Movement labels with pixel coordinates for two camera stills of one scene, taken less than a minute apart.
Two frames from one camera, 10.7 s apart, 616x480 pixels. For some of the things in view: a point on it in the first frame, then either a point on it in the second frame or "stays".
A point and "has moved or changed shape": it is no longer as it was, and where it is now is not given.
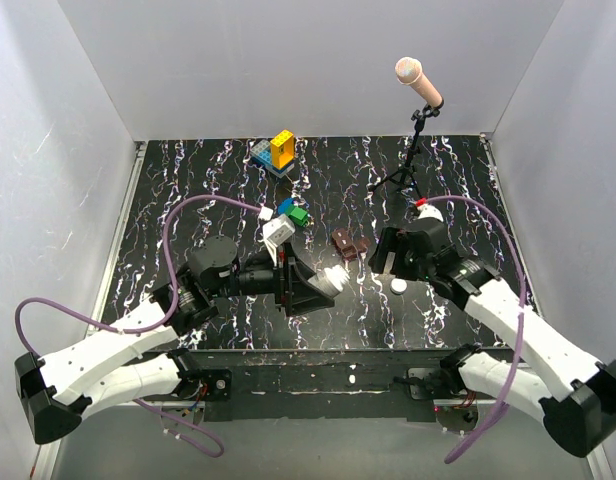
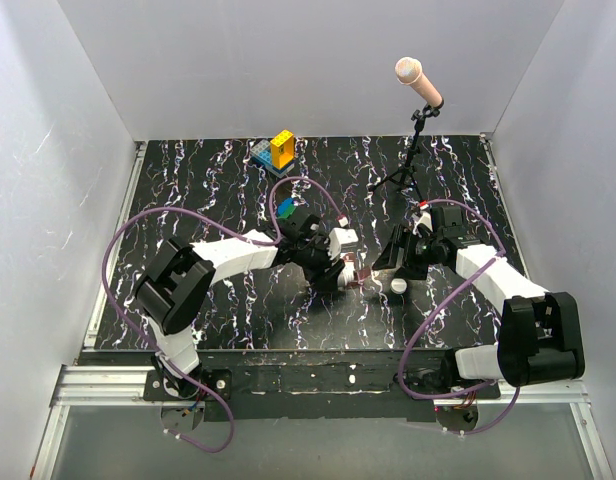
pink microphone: (408, 71) stays
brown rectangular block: (347, 247) has moved or changed shape
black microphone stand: (431, 110) stays
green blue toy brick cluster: (288, 208) stays
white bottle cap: (398, 286) stays
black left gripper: (303, 298) → (325, 278)
